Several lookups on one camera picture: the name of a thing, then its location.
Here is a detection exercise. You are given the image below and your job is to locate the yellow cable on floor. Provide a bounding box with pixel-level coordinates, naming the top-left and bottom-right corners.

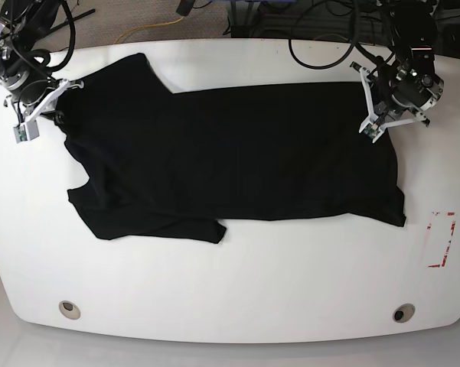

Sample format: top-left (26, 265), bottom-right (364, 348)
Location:
top-left (114, 14), bottom-right (185, 45)

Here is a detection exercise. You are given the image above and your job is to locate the right table cable grommet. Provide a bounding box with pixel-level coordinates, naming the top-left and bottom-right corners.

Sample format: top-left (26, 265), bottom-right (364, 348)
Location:
top-left (393, 304), bottom-right (416, 323)

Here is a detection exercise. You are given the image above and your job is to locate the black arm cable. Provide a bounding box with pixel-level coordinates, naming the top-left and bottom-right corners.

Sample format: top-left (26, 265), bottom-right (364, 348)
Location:
top-left (34, 0), bottom-right (77, 73)
top-left (288, 0), bottom-right (387, 72)

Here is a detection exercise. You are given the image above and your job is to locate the left table cable grommet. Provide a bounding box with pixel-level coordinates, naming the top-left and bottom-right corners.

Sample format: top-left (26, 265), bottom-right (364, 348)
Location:
top-left (58, 300), bottom-right (81, 320)

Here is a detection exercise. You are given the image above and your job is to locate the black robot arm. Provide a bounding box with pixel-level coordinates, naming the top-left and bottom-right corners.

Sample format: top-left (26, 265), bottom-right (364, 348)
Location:
top-left (0, 1), bottom-right (76, 124)
top-left (377, 1), bottom-right (444, 119)

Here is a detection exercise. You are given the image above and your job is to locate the red tape rectangle marking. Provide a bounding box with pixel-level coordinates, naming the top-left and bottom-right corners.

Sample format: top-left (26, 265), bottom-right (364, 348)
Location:
top-left (425, 212), bottom-right (457, 268)

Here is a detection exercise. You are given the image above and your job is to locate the black T-shirt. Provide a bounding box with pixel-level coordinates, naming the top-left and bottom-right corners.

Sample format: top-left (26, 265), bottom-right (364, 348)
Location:
top-left (57, 54), bottom-right (406, 243)

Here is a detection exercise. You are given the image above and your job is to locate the table cable grommet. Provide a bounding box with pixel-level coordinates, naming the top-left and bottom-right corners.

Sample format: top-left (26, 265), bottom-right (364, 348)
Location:
top-left (58, 300), bottom-right (81, 320)
top-left (393, 304), bottom-right (416, 323)

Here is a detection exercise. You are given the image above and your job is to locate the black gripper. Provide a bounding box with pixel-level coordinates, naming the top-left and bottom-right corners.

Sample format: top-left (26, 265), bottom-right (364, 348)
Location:
top-left (7, 74), bottom-right (65, 126)
top-left (370, 63), bottom-right (409, 120)

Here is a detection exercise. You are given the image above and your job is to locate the black tripod stand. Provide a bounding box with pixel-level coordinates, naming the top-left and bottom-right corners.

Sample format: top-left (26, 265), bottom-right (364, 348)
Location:
top-left (55, 8), bottom-right (96, 28)

